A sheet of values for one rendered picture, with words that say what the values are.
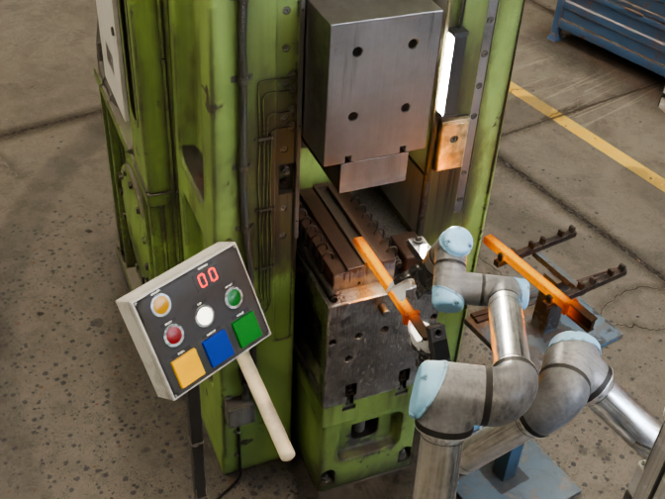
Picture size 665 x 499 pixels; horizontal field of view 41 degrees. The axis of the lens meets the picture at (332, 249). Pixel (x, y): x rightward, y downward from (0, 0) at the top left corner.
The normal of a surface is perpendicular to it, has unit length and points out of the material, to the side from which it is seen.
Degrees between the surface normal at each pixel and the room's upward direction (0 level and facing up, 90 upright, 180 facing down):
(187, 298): 60
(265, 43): 90
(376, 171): 90
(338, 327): 90
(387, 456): 90
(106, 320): 0
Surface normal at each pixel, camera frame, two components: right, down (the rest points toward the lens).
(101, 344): 0.05, -0.78
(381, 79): 0.38, 0.60
